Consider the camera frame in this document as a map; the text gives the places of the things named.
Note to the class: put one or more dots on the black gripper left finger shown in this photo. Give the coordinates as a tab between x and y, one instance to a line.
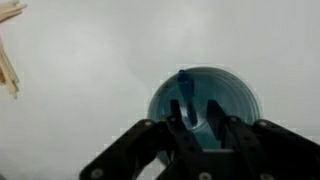
146	146

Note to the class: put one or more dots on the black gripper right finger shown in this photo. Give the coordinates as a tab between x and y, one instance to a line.
263	146

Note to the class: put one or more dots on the blue pen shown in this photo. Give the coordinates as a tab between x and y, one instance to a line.
186	93

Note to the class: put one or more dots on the light blue plastic cup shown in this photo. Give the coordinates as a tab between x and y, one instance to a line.
230	96

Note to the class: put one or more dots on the bundle of wooden sticks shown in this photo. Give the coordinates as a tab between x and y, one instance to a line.
7	50

